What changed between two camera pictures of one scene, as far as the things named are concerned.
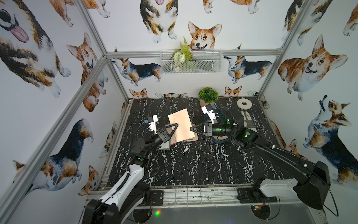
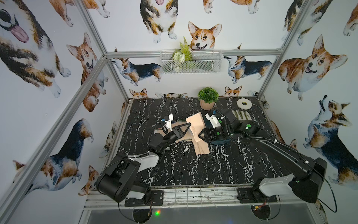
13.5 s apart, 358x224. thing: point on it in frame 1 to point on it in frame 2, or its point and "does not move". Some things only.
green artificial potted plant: (208, 94) does not move
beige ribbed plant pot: (203, 104) does not move
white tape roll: (242, 107) does not move
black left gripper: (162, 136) to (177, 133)
